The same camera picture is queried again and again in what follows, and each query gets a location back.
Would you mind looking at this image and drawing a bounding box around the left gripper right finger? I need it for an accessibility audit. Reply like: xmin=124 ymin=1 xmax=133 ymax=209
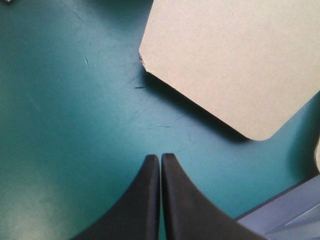
xmin=161 ymin=152 xmax=266 ymax=240

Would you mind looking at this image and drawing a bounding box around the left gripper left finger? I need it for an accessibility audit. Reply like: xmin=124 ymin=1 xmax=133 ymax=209
xmin=72 ymin=154 xmax=161 ymax=240

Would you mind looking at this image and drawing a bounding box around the brown cardboard box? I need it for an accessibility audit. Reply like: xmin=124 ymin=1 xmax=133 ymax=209
xmin=138 ymin=0 xmax=320 ymax=175

